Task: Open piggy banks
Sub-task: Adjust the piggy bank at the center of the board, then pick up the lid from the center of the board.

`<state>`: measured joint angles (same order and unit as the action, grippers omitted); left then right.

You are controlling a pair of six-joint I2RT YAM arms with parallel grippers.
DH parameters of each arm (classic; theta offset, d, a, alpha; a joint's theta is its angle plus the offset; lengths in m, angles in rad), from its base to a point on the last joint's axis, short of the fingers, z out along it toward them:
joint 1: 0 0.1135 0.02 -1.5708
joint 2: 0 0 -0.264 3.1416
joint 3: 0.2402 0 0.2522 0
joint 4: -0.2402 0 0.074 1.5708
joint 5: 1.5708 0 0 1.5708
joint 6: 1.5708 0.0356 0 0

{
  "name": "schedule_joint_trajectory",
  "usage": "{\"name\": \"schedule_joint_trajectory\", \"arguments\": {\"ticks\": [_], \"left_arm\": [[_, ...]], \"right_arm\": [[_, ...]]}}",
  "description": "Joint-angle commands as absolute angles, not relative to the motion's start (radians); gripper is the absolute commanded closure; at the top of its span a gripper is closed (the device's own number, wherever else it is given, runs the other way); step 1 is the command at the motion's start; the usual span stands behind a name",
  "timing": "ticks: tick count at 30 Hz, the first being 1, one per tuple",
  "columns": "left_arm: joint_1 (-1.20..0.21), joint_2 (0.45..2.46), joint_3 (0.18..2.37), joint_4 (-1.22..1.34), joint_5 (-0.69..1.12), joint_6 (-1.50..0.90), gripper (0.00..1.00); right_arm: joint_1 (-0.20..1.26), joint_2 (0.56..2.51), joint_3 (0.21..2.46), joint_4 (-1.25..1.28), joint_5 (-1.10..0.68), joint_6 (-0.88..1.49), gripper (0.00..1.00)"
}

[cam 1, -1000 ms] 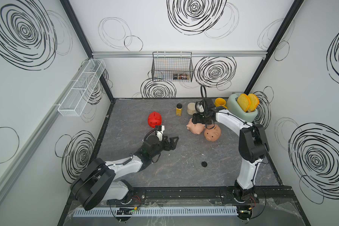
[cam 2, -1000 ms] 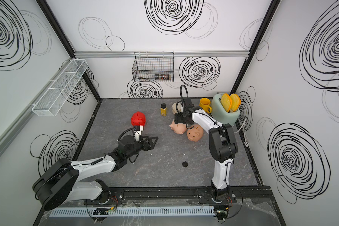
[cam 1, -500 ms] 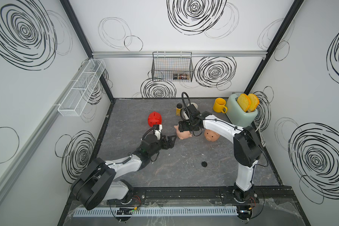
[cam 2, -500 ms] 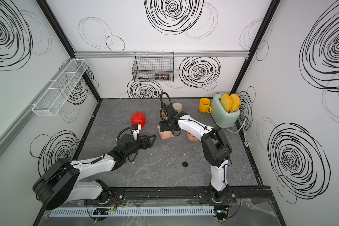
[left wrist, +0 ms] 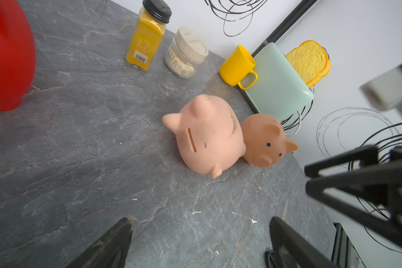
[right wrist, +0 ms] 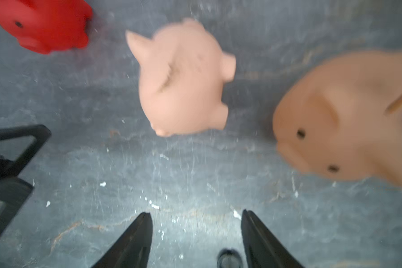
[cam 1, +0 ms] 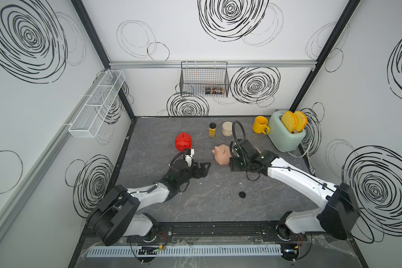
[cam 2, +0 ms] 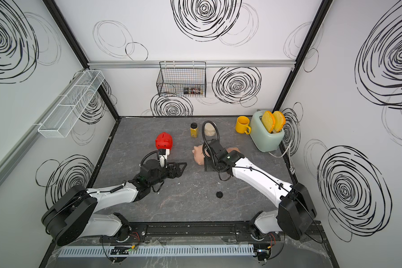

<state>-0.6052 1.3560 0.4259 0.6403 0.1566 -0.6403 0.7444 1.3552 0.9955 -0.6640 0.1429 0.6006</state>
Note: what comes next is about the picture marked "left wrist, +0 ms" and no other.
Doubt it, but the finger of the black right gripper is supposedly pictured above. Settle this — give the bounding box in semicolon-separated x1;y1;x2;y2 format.
304;145;378;178
306;160;402;248

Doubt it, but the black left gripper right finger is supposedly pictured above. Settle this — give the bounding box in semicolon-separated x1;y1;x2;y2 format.
264;217;336;268

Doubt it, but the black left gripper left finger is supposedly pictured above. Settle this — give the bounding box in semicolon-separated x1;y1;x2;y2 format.
67;218;132;268

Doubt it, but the red piggy bank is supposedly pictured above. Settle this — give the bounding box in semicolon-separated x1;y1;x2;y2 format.
0;1;36;112

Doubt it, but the dark pink piggy bank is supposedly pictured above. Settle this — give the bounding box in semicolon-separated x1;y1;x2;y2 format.
241;113;299;168

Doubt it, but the light pink piggy bank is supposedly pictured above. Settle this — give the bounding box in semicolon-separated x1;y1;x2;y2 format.
163;94;246;179

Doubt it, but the yellow toast slice right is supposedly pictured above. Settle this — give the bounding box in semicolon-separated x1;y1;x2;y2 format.
307;48;331;88

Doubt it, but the yellow toast slice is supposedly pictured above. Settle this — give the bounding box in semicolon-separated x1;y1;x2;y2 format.
285;40;328;86
307;48;331;88

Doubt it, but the mint green toaster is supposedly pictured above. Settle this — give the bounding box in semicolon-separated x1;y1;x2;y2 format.
244;42;314;121

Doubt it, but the yellow toast slice left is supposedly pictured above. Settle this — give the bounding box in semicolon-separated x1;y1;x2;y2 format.
285;40;328;86

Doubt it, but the yellow mug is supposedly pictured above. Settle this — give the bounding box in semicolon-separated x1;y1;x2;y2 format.
219;45;258;90

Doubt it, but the yellow spice jar black lid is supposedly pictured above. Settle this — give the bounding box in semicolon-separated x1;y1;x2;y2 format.
125;0;172;71

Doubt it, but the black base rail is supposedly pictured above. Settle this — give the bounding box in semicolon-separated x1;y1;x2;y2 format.
331;223;366;268

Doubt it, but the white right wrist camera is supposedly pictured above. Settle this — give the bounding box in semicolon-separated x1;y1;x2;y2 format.
360;64;402;115

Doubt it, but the white toaster cable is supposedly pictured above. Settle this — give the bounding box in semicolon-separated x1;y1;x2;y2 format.
283;110;303;137

